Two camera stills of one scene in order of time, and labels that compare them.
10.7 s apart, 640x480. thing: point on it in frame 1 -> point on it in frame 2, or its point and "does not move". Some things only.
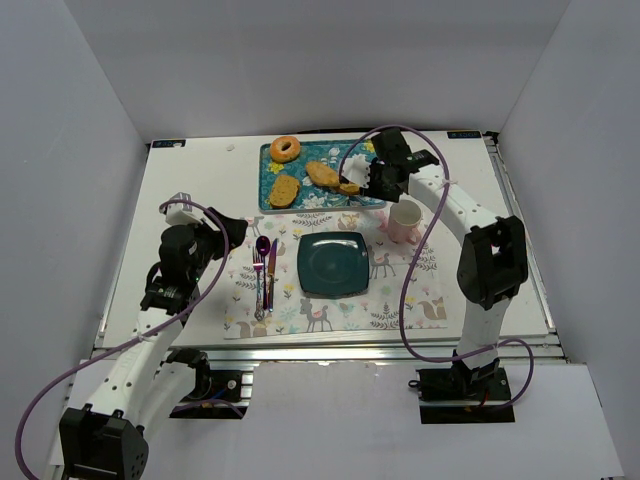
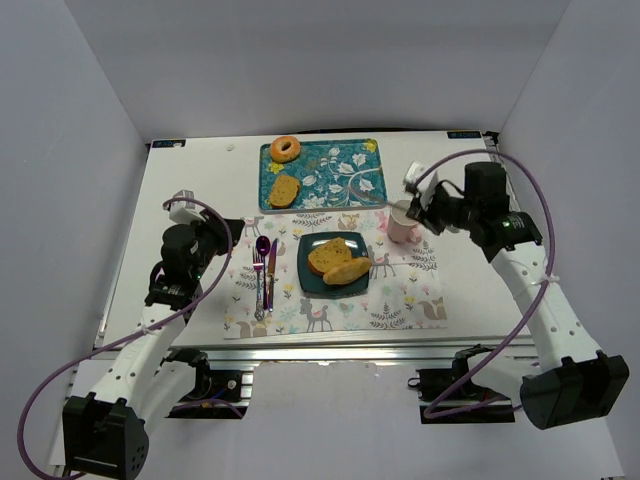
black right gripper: x=378 y=179 -> x=422 y=216
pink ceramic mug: x=403 y=221 does not move
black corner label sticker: x=464 y=135 does not move
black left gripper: x=215 y=240 does not move
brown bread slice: x=350 y=188 -> x=328 y=256
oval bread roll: x=322 y=174 -> x=347 y=271
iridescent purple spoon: x=263 y=245 does not move
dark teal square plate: x=333 y=263 does not move
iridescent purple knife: x=271 y=275 does not move
